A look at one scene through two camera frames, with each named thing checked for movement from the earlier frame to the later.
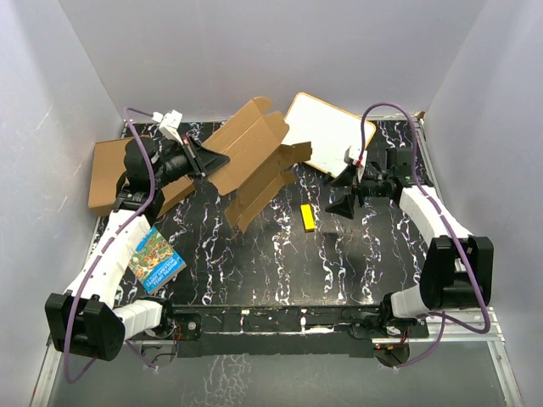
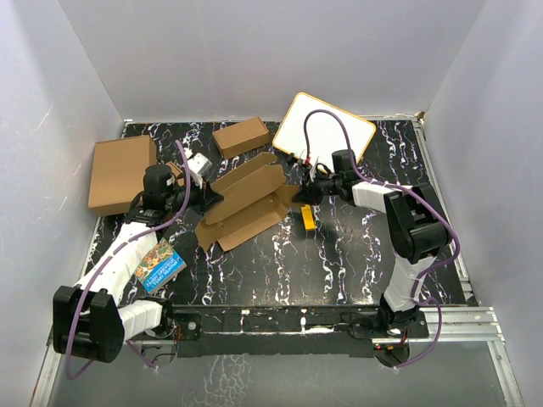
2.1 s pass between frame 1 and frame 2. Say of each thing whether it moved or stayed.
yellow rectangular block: stayed
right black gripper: moved
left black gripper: moved
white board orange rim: stayed
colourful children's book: stayed
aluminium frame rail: stayed
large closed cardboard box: stayed
